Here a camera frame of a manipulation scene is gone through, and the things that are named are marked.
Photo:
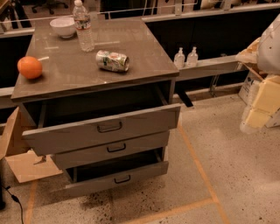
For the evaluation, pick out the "clear plastic water bottle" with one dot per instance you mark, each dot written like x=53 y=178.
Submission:
x=82 y=23

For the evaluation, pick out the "sanitizer pump bottle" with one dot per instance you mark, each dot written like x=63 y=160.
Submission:
x=179 y=58
x=192 y=58

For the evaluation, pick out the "left sanitizer pump bottle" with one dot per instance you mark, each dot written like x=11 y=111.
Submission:
x=179 y=58

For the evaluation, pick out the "right sanitizer pump bottle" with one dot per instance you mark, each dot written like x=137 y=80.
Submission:
x=192 y=58

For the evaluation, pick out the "grey top drawer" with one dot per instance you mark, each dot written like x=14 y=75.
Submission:
x=80 y=121

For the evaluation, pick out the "grey middle drawer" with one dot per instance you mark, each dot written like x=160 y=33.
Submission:
x=110 y=150

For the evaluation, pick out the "grey drawer cabinet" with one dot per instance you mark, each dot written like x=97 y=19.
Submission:
x=68 y=71

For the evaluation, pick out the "black office chair base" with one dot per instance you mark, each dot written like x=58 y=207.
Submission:
x=49 y=4

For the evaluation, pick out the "grey drawer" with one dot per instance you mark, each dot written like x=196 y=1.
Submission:
x=80 y=121
x=110 y=150
x=120 y=171

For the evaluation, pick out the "white bowl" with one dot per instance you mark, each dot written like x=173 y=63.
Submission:
x=63 y=26

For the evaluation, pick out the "upright brown cardboard panel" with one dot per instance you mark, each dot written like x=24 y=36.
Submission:
x=11 y=141

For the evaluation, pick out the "orange fruit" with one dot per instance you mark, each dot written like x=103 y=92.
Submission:
x=29 y=67

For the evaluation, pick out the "flat brown cardboard sheet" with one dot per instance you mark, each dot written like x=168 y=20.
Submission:
x=28 y=166

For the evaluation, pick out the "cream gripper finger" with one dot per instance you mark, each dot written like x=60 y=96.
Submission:
x=267 y=99
x=256 y=118

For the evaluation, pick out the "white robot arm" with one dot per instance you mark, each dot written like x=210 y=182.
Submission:
x=264 y=52

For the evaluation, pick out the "grey bottom drawer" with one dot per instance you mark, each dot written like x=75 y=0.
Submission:
x=120 y=171

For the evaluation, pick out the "crushed green soda can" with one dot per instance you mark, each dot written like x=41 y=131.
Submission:
x=112 y=61

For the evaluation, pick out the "white corovan cardboard box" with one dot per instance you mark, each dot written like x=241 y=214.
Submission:
x=248 y=87

